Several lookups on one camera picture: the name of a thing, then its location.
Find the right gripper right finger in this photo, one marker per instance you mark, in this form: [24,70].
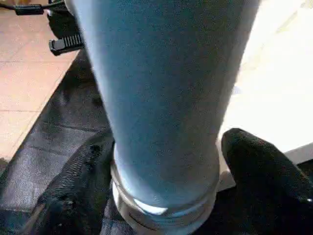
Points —
[269,191]

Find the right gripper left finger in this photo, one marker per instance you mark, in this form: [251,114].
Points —
[78,195]

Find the white plastic table top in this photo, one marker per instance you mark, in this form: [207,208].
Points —
[281,85]

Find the white plastic table leg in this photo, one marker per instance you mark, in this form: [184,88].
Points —
[159,85]

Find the black quilted mat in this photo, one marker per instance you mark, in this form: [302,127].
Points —
[61,134]

